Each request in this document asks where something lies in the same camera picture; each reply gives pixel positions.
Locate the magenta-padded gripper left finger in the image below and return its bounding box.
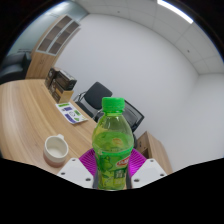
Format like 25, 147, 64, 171
56, 148, 100, 190

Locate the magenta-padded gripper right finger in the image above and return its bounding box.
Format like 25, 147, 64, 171
126, 148, 168, 189

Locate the green drink bottle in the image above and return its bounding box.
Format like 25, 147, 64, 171
91, 96, 135, 191

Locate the wooden side desk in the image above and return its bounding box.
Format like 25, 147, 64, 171
134, 130, 174, 175

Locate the white and brown cup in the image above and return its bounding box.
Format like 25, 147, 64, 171
43, 133, 70, 168

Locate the black mesh office chair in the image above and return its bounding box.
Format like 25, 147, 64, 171
94, 99, 146, 139

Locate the white printed leaflet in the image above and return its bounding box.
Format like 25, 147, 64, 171
54, 101, 89, 125

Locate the dark grey office chair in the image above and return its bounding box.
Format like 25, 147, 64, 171
73, 81, 113, 118

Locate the cardboard box of dark packets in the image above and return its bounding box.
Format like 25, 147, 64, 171
44, 66, 78, 104

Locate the black sofa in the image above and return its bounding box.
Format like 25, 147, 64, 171
0, 51, 33, 85

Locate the wooden shelf unit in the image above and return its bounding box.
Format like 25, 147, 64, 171
25, 13, 82, 80

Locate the long ceiling light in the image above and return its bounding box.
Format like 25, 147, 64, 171
156, 0, 194, 25

